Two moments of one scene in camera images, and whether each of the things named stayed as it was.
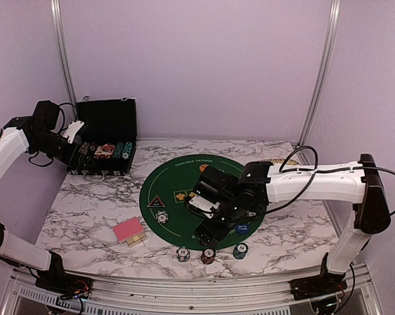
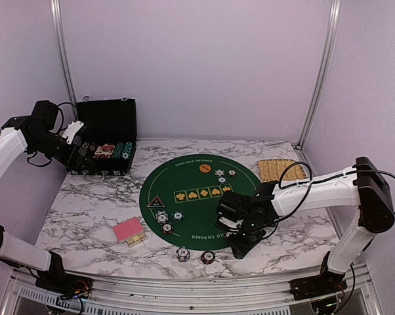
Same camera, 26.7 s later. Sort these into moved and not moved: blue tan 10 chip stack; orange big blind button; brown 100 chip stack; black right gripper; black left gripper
Moved: brown 100 chip stack; black right gripper
Not moved: blue tan 10 chip stack; black left gripper; orange big blind button
